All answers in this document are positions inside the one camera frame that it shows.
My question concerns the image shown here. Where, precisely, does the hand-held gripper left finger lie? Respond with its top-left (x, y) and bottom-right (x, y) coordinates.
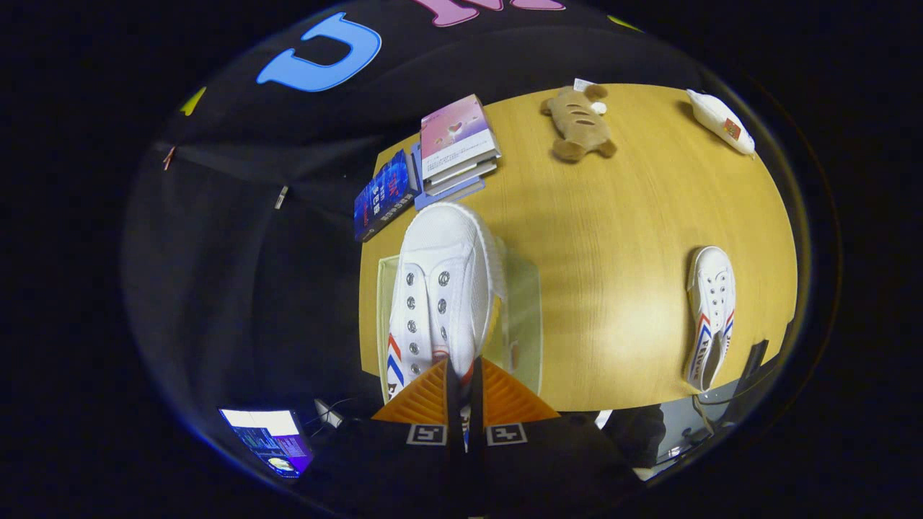
top-left (306, 357), bottom-right (464, 519)

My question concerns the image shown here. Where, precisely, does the black stand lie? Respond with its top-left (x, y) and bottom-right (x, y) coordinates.
top-left (721, 339), bottom-right (770, 426)

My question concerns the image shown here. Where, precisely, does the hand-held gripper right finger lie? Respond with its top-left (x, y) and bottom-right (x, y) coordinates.
top-left (470, 357), bottom-right (650, 519)

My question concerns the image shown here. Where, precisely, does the green fabric storage box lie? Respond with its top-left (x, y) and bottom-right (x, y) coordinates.
top-left (375, 238), bottom-right (543, 404)

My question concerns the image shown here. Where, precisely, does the computer monitor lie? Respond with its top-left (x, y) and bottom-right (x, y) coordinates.
top-left (218, 409), bottom-right (315, 479)

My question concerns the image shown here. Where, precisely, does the brown plush toy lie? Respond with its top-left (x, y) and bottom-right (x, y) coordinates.
top-left (541, 84), bottom-right (618, 163)

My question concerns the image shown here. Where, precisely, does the pink book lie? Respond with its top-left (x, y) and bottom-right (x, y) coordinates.
top-left (420, 94), bottom-right (501, 181)

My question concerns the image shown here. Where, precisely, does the pale blue book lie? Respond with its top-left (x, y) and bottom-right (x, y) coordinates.
top-left (410, 142), bottom-right (486, 211)

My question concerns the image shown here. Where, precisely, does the white plush toy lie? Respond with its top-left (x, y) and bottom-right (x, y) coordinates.
top-left (685, 89), bottom-right (756, 158)

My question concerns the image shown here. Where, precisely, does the grey book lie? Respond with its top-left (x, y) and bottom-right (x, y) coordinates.
top-left (424, 159), bottom-right (498, 197)

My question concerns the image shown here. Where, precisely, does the dark blue book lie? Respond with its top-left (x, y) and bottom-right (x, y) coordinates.
top-left (353, 149), bottom-right (420, 243)

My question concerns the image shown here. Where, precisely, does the white canvas shoe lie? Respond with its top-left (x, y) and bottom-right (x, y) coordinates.
top-left (684, 246), bottom-right (737, 394)
top-left (386, 202), bottom-right (505, 433)

